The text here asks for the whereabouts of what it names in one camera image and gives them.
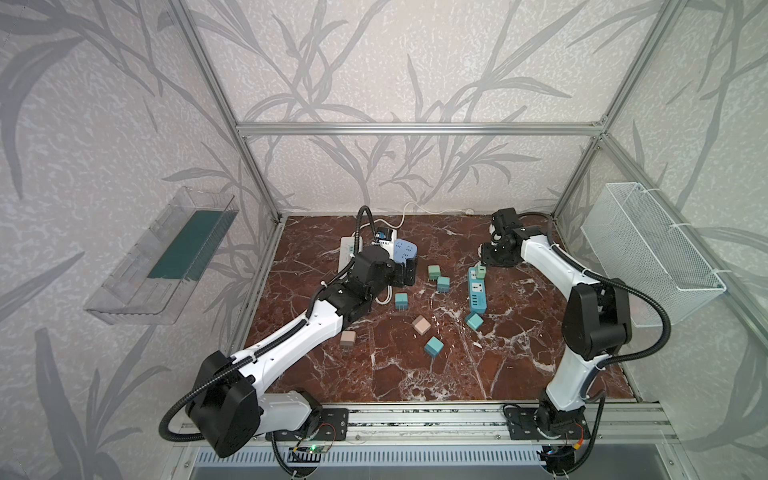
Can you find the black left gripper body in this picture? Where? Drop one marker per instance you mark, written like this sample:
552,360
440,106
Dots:
402,274

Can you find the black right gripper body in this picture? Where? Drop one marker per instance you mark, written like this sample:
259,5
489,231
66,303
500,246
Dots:
491,248

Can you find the light blue square socket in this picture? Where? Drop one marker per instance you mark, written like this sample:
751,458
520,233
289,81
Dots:
404,250

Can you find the teal blue power strip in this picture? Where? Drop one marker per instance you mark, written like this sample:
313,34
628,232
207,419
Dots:
477,293

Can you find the teal cube charger front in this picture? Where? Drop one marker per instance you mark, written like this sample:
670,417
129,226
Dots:
433,347

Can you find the teal cube charger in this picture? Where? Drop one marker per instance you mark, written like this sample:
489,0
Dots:
433,347
401,301
443,284
474,321

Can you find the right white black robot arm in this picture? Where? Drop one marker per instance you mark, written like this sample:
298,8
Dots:
597,320

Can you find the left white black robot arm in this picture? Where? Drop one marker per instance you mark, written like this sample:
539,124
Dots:
230,402

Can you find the white multicolour power strip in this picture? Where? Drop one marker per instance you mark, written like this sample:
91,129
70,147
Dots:
346,252

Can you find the teal cube charger left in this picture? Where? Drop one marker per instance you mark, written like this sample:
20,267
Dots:
401,301

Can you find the light green cube charger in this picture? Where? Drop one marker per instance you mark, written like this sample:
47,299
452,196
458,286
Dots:
434,272

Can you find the teal cube charger right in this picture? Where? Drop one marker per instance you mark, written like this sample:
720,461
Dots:
474,321

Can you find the white wire mesh basket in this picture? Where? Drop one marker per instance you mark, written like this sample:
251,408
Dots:
635,240

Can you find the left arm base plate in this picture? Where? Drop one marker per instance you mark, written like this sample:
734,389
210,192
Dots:
330,424

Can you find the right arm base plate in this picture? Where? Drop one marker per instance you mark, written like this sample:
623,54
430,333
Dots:
528,423

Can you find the clear plastic wall tray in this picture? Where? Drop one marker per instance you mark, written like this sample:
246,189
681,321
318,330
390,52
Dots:
152,284

